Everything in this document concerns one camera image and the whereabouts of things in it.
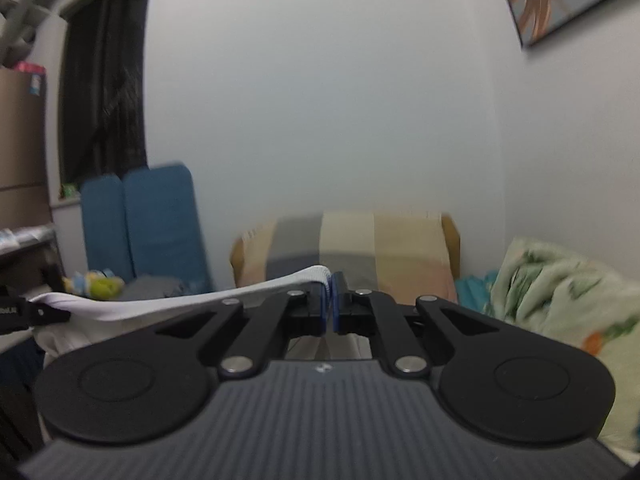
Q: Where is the pale fleece blanket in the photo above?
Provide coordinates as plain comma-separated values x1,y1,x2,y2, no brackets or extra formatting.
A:
492,237,640,461

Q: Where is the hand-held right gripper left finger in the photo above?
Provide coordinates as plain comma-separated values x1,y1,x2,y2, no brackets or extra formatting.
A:
152,280,335,378

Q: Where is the brown cardboard box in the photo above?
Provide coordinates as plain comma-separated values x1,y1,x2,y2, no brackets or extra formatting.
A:
0,67,54,231

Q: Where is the dark curtain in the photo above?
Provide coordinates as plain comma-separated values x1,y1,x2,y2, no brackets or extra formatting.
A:
59,0,154,187

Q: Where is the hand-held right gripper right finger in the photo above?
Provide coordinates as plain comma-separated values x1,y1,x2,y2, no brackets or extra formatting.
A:
331,271,501,378

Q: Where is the grey wall shelf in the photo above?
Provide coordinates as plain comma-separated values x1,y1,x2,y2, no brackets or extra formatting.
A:
0,0,70,67

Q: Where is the black frame furniture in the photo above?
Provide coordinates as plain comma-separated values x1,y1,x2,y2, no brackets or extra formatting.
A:
0,237,65,295

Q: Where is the teal printed bed sheet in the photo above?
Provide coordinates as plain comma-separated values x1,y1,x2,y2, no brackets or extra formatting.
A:
454,269,501,317

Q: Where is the white shirt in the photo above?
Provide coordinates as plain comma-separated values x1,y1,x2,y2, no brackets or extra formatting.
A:
29,264,333,368

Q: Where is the checked pillow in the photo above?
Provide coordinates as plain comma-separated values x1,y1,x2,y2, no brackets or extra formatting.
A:
230,210,461,306

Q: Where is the yellow green plush toy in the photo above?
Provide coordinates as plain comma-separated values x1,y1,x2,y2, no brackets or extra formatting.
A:
62,270,126,300

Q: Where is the grey cloth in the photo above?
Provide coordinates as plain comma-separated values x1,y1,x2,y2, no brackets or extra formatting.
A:
119,274,211,302

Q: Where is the blue cushion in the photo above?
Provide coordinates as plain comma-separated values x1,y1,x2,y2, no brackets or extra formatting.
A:
122,162,213,292
80,175,137,283

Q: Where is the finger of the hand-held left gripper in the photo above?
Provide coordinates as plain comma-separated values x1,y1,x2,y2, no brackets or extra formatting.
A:
20,302,72,325

